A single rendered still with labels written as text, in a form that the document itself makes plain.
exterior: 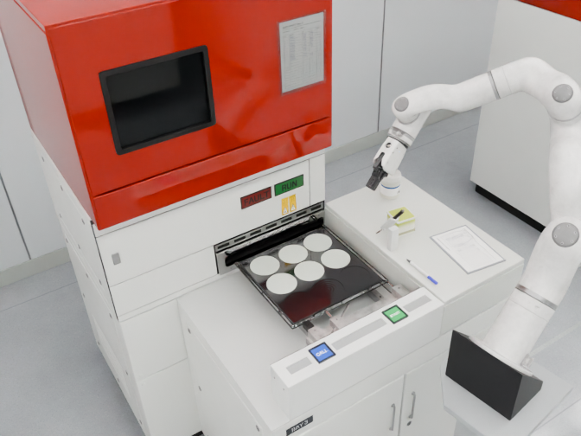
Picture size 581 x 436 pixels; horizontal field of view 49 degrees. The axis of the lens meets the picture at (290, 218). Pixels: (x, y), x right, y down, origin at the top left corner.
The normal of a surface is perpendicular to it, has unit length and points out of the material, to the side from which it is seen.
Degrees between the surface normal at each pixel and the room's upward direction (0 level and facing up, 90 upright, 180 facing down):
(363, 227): 0
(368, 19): 90
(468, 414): 0
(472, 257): 0
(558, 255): 83
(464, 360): 90
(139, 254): 90
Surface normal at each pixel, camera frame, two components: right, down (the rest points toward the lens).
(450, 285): -0.04, -0.80
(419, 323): 0.54, 0.49
